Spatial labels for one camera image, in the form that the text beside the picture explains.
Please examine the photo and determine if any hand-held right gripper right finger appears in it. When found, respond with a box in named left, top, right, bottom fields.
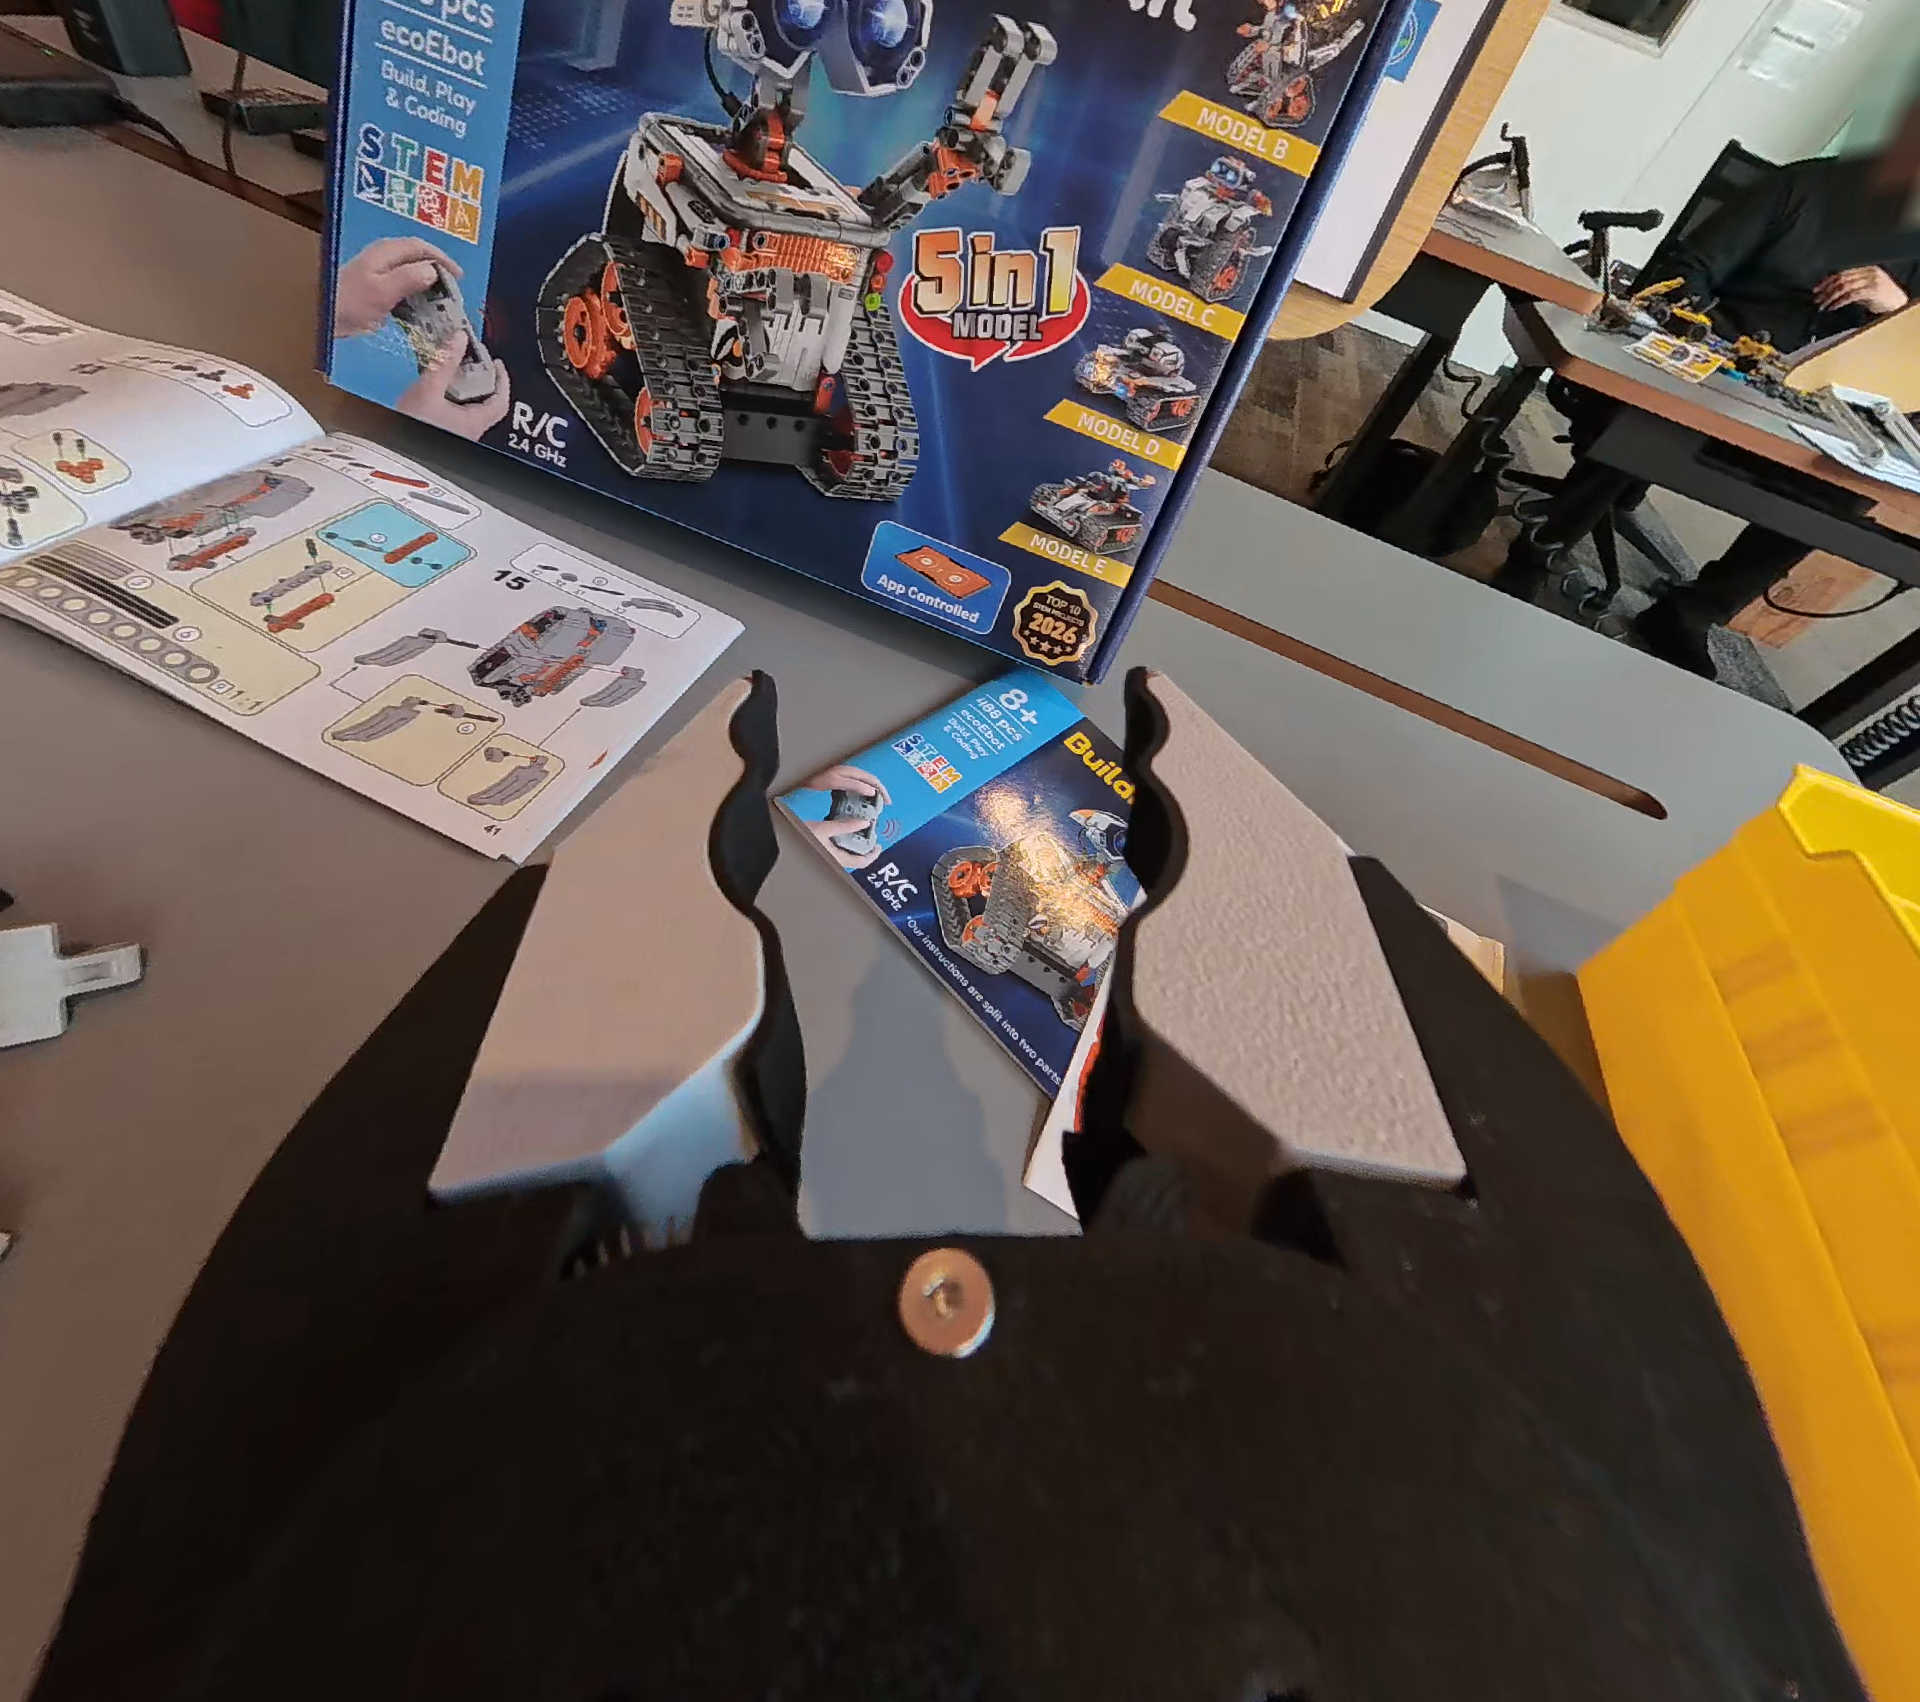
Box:
left=1068, top=665, right=1470, bottom=1232

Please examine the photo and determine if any dark green bar device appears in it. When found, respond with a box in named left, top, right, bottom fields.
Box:
left=202, top=81, right=333, bottom=159

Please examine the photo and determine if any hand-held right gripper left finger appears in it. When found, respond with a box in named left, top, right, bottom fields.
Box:
left=427, top=674, right=810, bottom=1245

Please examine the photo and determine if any blue closed booklet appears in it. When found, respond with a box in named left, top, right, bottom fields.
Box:
left=772, top=665, right=1158, bottom=1104

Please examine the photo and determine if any open instruction booklet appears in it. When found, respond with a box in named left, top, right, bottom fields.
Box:
left=0, top=287, right=749, bottom=864

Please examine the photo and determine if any light grey curved panel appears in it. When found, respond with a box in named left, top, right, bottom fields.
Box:
left=0, top=922, right=148, bottom=1048

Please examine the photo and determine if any cardboard stand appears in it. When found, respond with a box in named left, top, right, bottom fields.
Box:
left=1266, top=0, right=1705, bottom=346

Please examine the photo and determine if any black flat device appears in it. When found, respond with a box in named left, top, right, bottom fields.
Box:
left=0, top=74, right=123, bottom=129

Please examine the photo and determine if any blue robot kit box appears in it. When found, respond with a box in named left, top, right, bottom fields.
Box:
left=318, top=0, right=1424, bottom=684

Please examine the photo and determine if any grey desk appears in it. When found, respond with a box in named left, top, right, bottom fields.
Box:
left=0, top=21, right=1862, bottom=1584

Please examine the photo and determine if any yellow plastic bin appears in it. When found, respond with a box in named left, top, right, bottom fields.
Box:
left=1574, top=764, right=1920, bottom=1702

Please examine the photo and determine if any yellow brick model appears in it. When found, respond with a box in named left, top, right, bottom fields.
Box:
left=1597, top=284, right=1794, bottom=383

